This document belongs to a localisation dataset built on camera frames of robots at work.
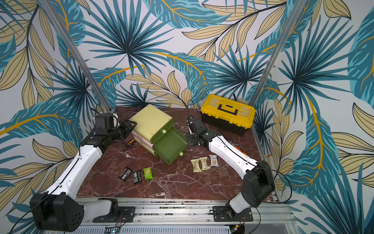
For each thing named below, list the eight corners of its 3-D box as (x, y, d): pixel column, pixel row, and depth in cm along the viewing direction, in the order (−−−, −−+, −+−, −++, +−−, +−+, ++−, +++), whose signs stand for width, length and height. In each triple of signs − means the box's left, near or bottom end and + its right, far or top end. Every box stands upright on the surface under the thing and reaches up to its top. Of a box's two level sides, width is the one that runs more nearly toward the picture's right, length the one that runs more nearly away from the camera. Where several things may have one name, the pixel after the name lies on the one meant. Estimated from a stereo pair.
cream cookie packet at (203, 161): (201, 170, 91) (201, 169, 89) (198, 158, 95) (199, 157, 94) (209, 169, 91) (210, 168, 89) (206, 157, 96) (207, 156, 94)
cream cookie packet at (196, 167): (193, 173, 90) (193, 171, 88) (190, 161, 94) (191, 159, 92) (201, 171, 90) (201, 170, 88) (198, 160, 95) (199, 158, 93)
